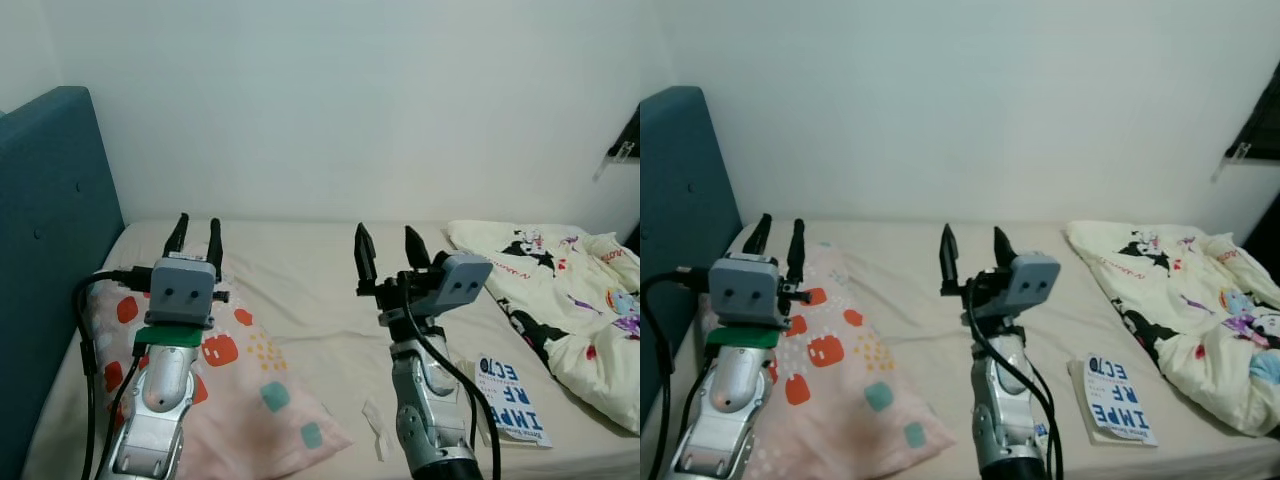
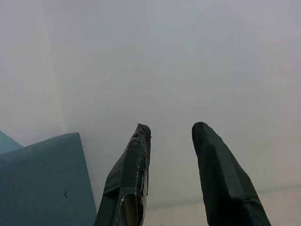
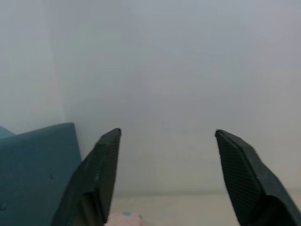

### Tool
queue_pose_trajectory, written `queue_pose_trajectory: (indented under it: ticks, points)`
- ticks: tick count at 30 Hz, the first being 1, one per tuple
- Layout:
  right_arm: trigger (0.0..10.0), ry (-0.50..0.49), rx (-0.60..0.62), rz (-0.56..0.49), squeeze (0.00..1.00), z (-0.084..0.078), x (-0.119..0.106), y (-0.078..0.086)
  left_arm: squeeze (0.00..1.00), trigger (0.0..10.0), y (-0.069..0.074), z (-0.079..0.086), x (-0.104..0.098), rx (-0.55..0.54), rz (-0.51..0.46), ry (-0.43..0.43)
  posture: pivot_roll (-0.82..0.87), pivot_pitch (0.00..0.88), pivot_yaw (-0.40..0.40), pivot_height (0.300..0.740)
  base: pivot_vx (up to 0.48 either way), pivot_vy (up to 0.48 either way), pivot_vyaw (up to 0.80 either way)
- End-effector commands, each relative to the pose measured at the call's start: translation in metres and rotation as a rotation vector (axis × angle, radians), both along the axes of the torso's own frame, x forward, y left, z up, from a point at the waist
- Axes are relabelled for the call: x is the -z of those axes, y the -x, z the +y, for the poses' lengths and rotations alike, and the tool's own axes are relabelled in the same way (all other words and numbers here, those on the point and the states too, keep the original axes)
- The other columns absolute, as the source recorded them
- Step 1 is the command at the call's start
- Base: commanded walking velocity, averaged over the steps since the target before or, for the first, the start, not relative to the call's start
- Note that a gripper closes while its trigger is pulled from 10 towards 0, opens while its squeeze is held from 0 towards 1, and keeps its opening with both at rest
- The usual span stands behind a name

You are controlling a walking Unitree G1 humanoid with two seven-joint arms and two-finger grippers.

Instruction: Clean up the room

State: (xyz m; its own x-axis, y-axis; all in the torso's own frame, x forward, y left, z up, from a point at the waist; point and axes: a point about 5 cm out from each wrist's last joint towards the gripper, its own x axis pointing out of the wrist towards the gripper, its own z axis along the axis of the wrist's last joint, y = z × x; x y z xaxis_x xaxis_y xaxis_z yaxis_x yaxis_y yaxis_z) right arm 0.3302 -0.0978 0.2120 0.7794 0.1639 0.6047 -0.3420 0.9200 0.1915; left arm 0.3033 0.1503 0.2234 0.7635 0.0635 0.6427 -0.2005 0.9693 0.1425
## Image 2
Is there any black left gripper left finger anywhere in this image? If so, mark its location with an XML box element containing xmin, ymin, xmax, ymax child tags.
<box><xmin>94</xmin><ymin>123</ymin><xmax>152</xmax><ymax>226</ymax></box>

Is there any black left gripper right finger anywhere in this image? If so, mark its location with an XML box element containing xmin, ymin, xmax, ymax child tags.
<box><xmin>191</xmin><ymin>121</ymin><xmax>272</xmax><ymax>226</ymax></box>

